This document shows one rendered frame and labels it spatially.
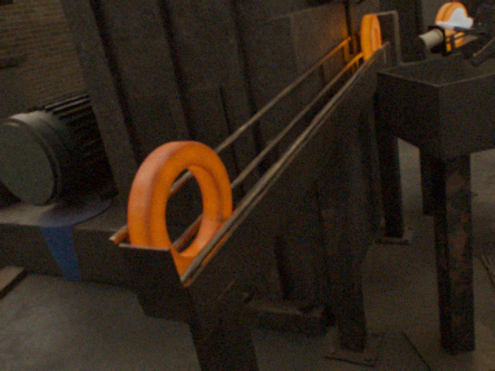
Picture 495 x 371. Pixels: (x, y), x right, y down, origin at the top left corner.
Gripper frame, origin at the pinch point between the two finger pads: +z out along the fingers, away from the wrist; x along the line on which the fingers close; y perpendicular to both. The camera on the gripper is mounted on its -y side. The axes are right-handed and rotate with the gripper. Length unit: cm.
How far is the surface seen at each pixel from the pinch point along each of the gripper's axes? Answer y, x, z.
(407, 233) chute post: -75, -5, -9
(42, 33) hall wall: -160, -395, 608
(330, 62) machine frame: -11.1, 25.8, 24.4
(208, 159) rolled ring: -8, 107, 17
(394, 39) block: -9.0, -16.8, 14.6
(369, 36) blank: -5.3, 7.7, 18.8
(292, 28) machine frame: 1, 51, 28
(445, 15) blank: -0.8, -36.6, 2.2
